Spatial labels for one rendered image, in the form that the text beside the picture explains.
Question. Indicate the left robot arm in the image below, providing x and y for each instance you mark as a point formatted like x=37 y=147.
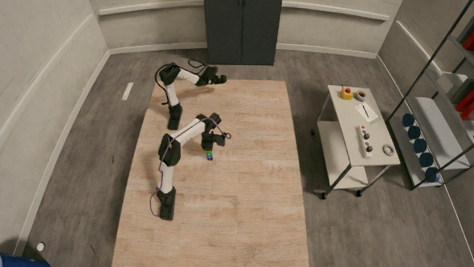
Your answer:
x=167 y=77

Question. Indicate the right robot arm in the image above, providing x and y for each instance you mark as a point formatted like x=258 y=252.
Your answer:
x=173 y=155

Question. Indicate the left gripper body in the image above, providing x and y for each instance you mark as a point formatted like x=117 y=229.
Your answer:
x=217 y=80

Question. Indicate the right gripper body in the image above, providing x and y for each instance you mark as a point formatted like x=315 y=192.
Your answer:
x=206 y=143

